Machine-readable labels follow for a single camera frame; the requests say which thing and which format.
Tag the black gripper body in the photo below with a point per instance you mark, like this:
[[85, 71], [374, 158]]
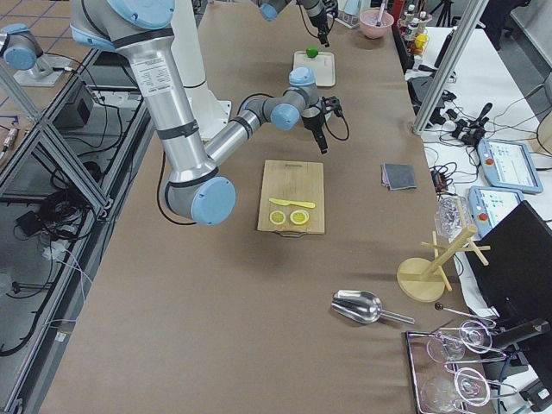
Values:
[[311, 120], [316, 16]]

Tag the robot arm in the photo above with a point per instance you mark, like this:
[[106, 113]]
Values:
[[270, 10], [159, 39]]

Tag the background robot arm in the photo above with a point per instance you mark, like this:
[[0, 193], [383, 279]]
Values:
[[21, 51]]

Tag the pink bowl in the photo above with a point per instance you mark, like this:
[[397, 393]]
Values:
[[368, 20]]

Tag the green lime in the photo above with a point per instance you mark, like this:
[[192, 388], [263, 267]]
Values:
[[311, 52]]

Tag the white rabbit tray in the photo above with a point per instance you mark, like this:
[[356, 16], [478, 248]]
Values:
[[323, 66]]

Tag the wooden cutting board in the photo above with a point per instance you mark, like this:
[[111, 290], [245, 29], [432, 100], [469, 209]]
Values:
[[292, 180]]

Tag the yellow plastic knife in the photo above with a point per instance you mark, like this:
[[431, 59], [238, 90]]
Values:
[[286, 202]]

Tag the upper lemon slice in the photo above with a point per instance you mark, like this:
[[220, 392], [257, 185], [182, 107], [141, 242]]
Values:
[[299, 217]]

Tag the grey folded cloth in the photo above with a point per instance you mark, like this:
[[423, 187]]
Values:
[[398, 176]]

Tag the lower lemon slice stack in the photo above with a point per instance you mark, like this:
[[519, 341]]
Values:
[[277, 217]]

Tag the wooden mug tree stand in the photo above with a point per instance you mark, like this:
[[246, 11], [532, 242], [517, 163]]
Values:
[[425, 281]]

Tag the metal scoop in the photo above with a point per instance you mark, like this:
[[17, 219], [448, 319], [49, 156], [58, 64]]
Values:
[[364, 307]]

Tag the lower teach pendant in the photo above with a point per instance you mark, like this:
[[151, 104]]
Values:
[[490, 205]]

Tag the teach pendant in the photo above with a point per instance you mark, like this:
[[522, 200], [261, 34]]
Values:
[[490, 205], [508, 164]]

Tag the upper teach pendant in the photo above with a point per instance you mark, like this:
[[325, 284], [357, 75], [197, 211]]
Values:
[[508, 164]]

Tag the black monitor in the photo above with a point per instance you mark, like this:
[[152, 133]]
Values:
[[516, 282]]

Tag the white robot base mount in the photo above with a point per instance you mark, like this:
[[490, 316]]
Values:
[[211, 113]]

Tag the aluminium frame post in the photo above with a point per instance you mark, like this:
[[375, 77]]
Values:
[[466, 26]]

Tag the black wire glass rack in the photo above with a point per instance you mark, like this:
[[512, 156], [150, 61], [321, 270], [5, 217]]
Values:
[[446, 367]]

